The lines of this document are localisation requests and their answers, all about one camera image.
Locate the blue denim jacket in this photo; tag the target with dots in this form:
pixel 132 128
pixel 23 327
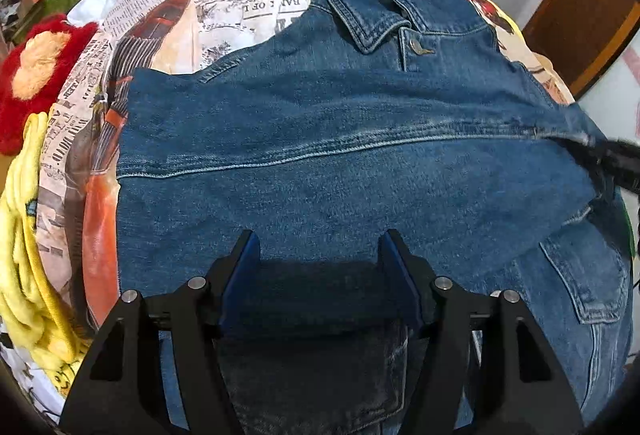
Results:
pixel 325 175

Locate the red plush toy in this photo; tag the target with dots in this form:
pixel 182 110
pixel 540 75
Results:
pixel 20 115

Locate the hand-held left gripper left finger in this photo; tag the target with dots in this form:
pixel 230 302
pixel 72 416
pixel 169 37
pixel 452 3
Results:
pixel 242 287

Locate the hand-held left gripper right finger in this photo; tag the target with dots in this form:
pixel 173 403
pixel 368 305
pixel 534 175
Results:
pixel 397 287

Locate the brown wooden door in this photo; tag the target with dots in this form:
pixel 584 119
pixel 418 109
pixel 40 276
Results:
pixel 585 15

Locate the yellow cloth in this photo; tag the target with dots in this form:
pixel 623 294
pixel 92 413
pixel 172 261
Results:
pixel 25 275

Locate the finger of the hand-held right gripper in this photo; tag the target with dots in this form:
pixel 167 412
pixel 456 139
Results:
pixel 617 160

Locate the newspaper print blanket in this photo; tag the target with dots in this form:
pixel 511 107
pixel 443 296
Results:
pixel 225 5

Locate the white cloth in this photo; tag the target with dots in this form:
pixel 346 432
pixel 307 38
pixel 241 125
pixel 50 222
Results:
pixel 95 7

